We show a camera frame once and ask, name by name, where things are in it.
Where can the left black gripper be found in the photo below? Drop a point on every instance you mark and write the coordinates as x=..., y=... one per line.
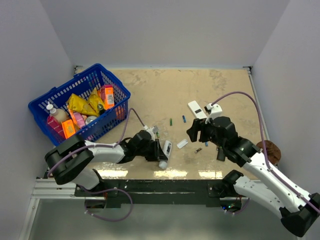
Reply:
x=158, y=154

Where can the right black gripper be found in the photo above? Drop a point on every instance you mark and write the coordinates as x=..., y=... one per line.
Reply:
x=197, y=126

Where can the white battery cover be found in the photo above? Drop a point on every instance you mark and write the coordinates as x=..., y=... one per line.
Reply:
x=182, y=143

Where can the white remote control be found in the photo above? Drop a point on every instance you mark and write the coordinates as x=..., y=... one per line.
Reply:
x=167, y=149

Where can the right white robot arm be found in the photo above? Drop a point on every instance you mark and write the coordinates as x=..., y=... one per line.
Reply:
x=297, y=208

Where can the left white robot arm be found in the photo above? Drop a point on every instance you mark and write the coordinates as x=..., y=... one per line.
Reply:
x=69, y=161

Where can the white remote with display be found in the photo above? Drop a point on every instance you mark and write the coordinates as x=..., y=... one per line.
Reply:
x=196, y=110

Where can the black remote control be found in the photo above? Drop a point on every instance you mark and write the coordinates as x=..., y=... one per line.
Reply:
x=220, y=155

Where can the silver can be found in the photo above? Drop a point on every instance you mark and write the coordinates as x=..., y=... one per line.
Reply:
x=90, y=119

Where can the orange juice carton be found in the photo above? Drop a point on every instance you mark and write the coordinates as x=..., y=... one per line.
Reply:
x=107, y=95

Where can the blue plastic shopping basket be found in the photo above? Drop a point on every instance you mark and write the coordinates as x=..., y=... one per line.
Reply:
x=82, y=85

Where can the yellow snack bag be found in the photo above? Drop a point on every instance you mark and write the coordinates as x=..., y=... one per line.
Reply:
x=80, y=105
x=95, y=101

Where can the pink round container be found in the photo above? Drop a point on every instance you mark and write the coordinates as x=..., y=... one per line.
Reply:
x=79, y=120

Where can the small orange box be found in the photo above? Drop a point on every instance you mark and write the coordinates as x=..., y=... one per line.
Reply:
x=68, y=128

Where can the brown cloth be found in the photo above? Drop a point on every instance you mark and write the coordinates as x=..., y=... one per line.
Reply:
x=273, y=152

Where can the soap pump bottle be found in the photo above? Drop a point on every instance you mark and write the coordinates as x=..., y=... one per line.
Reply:
x=59, y=114

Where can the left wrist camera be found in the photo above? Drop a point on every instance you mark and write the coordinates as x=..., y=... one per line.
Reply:
x=152, y=130

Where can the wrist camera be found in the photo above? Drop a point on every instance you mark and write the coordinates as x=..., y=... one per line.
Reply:
x=214, y=111
x=152, y=130

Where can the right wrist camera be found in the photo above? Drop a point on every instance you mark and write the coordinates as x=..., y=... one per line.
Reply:
x=214, y=111

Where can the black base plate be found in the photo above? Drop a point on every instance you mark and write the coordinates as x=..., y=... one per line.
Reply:
x=211, y=193

